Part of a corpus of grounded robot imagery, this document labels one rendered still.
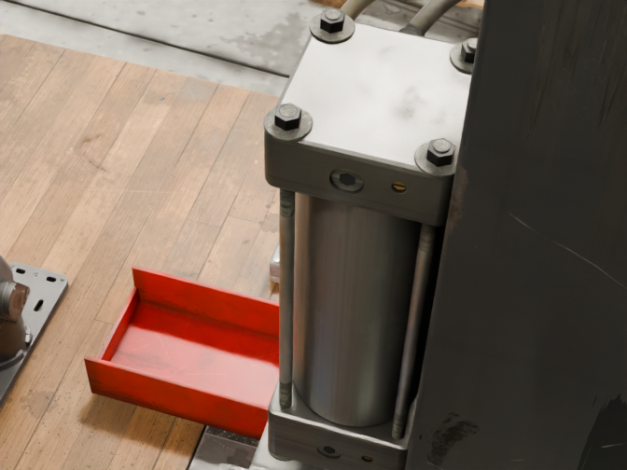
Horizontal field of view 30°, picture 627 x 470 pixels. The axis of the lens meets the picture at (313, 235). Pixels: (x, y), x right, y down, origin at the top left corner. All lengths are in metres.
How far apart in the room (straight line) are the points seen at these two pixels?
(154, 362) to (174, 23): 1.85
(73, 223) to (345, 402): 0.68
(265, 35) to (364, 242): 2.36
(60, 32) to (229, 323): 1.84
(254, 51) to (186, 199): 1.57
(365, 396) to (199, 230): 0.64
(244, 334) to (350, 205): 0.66
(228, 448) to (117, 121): 0.46
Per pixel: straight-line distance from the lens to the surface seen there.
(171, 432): 1.14
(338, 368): 0.66
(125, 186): 1.34
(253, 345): 1.19
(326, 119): 0.53
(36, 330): 1.22
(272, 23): 2.94
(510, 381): 0.58
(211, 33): 2.92
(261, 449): 0.80
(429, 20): 0.60
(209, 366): 1.17
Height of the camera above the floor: 1.88
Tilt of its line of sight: 50 degrees down
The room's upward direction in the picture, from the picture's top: 2 degrees clockwise
